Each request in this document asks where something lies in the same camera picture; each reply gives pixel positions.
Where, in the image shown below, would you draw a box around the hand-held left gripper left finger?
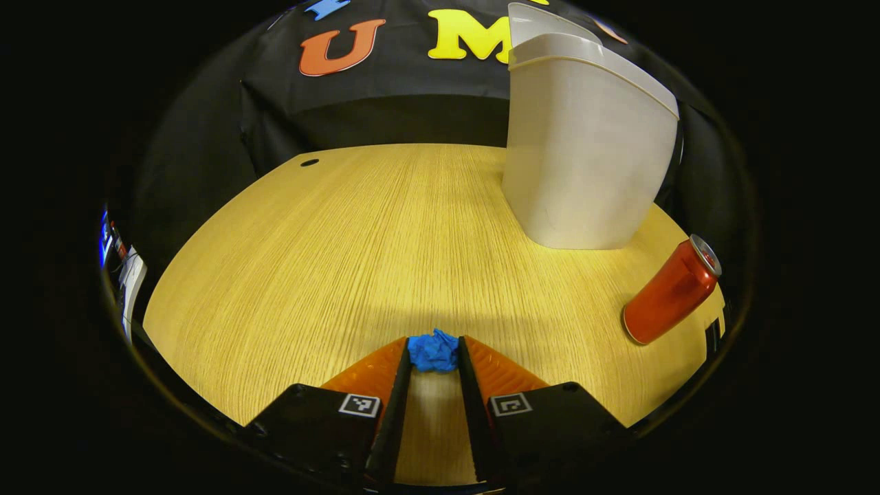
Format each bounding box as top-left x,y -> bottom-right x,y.
244,335 -> 413,485

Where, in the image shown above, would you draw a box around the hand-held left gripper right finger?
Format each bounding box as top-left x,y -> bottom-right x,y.
457,335 -> 633,485

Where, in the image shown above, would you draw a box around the blue paper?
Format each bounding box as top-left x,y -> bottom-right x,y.
407,329 -> 460,373

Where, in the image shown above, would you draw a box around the red pop can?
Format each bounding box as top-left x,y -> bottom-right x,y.
622,234 -> 723,346

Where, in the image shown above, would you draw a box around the white desktop garbage bin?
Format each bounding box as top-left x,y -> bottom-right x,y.
500,2 -> 681,250

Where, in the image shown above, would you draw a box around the wooden desktop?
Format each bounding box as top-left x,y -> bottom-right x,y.
142,143 -> 727,485

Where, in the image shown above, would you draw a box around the black backdrop cloth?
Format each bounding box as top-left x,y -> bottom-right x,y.
131,0 -> 729,276

